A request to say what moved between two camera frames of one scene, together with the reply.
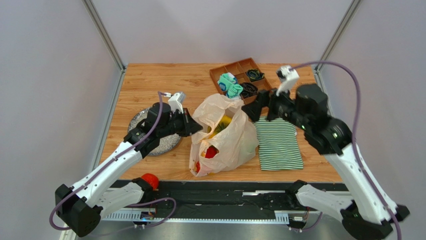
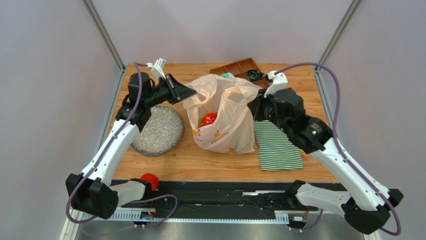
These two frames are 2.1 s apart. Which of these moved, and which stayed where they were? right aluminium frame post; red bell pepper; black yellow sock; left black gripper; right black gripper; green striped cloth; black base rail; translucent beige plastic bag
Moved: left black gripper; translucent beige plastic bag; red bell pepper
Stayed: black yellow sock; right aluminium frame post; black base rail; green striped cloth; right black gripper
